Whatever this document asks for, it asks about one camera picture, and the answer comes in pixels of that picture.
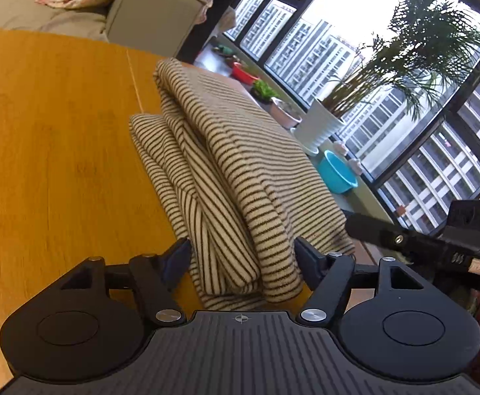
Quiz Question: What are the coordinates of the striped knit sweater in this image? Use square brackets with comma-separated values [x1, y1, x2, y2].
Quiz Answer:
[129, 59, 354, 311]

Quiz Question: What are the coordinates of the blue plastic basin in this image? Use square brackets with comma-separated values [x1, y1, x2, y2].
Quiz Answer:
[318, 150, 358, 195]

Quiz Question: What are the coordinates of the pink metal bowl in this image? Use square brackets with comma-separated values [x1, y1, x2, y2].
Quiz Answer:
[269, 97, 302, 129]

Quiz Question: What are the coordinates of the green plant tray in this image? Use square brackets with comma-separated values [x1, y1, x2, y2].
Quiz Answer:
[250, 79, 279, 104]

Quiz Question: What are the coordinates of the potted palm plant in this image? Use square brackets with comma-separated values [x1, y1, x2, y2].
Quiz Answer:
[293, 0, 480, 152]

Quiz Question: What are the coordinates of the red plastic basin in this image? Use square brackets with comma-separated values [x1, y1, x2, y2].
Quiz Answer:
[231, 63, 260, 87]

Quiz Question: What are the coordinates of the beige sofa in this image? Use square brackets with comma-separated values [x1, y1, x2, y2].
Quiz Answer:
[0, 0, 213, 56]

